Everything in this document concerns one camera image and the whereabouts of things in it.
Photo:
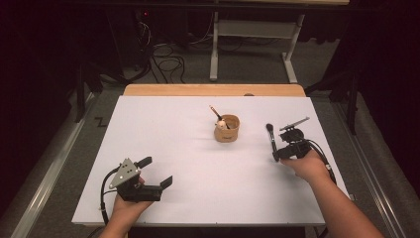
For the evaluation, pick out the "thin black calligraphy brush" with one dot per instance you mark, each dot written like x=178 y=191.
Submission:
x=216 y=114

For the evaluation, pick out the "tan pen holder with bear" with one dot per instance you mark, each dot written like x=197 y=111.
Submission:
x=228 y=135

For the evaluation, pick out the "aluminium floor rail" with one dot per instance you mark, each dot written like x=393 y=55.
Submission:
x=373 y=185
x=49 y=188

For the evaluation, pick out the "black metal stand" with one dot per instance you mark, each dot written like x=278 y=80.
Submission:
x=79 y=99
x=352 y=105

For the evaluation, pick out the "person's left hand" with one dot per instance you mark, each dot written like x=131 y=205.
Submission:
x=127 y=211

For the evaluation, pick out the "black makeup brush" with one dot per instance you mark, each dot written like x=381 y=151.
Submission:
x=271 y=135

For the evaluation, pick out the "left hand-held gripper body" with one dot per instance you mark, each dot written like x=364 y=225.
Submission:
x=125 y=173

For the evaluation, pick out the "person's right hand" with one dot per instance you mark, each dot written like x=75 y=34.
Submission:
x=308 y=167

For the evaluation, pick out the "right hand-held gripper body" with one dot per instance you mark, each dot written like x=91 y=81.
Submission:
x=292 y=150

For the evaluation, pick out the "white-framed wooden desk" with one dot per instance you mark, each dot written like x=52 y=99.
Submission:
x=254 y=29

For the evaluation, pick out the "black computer tower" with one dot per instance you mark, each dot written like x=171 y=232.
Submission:
x=142 y=39

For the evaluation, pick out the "white table board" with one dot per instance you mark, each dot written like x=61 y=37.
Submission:
x=185 y=132

